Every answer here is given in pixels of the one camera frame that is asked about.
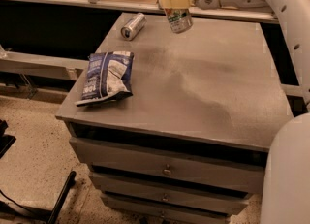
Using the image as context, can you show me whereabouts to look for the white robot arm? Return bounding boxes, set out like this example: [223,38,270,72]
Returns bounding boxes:
[158,0,310,224]

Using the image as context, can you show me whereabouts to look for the silver blue soda can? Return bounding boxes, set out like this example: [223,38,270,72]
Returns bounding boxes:
[121,13,146,41]

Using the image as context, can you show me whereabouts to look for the blue white chip bag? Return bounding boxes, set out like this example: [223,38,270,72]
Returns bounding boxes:
[75,51,134,107]

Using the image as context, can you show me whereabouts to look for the grey drawer cabinet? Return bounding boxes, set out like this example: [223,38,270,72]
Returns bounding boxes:
[55,12,295,224]

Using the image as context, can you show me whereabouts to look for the top cabinet drawer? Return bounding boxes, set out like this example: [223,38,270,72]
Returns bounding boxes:
[70,137,264,194]

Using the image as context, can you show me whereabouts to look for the cabinet drawer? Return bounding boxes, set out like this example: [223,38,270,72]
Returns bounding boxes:
[89,173,248,215]
[101,194,230,224]
[70,137,264,194]

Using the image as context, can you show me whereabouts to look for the middle cabinet drawer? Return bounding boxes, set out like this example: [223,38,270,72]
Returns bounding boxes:
[89,173,248,215]

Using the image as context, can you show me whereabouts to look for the bottom cabinet drawer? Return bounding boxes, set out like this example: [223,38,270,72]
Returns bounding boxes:
[101,194,230,224]

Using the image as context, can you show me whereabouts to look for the black chair leg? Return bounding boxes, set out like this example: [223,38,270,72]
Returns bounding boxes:
[47,171,77,224]

